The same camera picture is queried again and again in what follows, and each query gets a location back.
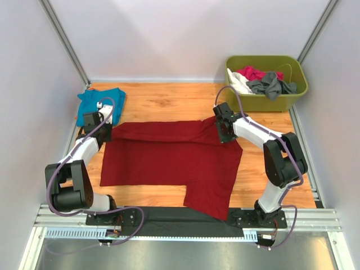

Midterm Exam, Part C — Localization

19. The dark red t shirt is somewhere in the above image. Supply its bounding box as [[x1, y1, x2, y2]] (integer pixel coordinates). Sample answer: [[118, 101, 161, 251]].
[[100, 117, 242, 221]]

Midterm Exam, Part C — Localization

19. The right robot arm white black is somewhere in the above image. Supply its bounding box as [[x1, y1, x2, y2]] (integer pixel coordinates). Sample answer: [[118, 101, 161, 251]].
[[213, 102, 308, 227]]

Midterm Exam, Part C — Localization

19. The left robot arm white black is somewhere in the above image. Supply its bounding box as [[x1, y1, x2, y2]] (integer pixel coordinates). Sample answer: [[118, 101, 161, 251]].
[[45, 105, 119, 226]]

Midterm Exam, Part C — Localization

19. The folded blue t shirt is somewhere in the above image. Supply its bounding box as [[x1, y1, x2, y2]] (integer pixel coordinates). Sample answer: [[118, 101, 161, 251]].
[[75, 87, 127, 127]]

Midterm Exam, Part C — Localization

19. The white t shirt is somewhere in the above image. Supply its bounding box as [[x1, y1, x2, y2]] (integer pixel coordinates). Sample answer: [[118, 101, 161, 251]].
[[227, 68, 254, 95]]

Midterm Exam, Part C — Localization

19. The pink t shirt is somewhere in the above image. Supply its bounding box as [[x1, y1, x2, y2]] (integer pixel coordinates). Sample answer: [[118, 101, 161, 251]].
[[232, 66, 284, 82]]

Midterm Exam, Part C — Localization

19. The grey t shirt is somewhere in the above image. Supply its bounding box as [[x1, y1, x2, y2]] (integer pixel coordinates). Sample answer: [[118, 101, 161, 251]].
[[246, 71, 298, 101]]

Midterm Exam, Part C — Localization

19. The olive green plastic bin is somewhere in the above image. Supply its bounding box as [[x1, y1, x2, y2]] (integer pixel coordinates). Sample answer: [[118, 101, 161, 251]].
[[225, 55, 308, 112]]

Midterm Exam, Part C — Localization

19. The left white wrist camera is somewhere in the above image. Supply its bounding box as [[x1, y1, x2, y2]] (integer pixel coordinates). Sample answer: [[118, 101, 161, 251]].
[[96, 102, 119, 125]]

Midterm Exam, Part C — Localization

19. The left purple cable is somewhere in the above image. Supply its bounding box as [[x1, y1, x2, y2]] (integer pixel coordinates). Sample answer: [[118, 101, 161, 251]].
[[44, 97, 147, 255]]

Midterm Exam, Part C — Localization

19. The purple cable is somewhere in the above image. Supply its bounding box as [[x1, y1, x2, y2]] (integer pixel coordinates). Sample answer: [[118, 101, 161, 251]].
[[44, 97, 147, 255], [215, 85, 303, 251]]

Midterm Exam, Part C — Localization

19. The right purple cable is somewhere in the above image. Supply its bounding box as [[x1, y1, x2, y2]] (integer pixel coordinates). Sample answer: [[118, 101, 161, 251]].
[[215, 85, 303, 251]]

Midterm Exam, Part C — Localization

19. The aluminium frame rail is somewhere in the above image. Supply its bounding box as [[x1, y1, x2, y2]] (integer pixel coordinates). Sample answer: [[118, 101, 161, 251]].
[[20, 205, 354, 269]]

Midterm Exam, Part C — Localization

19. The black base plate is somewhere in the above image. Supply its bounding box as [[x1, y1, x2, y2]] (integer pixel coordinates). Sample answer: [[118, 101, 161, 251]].
[[85, 206, 287, 238]]

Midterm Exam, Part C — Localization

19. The left aluminium corner post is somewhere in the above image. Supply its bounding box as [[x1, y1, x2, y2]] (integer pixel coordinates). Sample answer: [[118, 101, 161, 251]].
[[39, 0, 91, 88]]

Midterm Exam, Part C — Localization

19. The aluminium corner post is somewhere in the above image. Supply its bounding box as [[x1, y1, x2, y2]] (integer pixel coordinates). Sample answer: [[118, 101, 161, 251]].
[[39, 0, 91, 88], [298, 0, 340, 65]]

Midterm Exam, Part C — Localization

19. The right aluminium corner post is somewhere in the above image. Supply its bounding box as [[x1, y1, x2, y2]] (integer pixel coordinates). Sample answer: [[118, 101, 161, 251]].
[[298, 0, 340, 65]]

